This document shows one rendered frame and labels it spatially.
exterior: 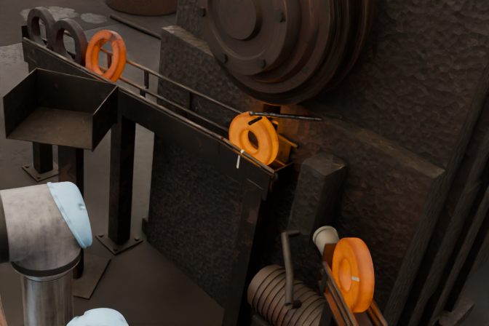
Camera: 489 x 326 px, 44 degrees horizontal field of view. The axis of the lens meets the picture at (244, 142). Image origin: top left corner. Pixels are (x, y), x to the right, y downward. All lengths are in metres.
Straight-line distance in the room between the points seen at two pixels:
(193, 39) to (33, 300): 1.00
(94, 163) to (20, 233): 1.80
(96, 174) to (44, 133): 0.88
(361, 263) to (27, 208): 0.65
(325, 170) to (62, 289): 0.67
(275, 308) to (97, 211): 1.18
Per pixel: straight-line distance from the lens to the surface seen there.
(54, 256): 1.04
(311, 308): 1.49
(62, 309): 1.14
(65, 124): 1.90
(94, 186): 2.64
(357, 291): 1.27
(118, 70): 2.07
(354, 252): 1.27
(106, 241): 2.36
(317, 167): 1.46
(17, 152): 2.87
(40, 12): 2.38
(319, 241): 1.44
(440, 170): 1.44
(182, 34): 1.87
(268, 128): 1.57
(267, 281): 1.52
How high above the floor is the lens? 1.58
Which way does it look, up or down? 31 degrees down
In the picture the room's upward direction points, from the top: 9 degrees clockwise
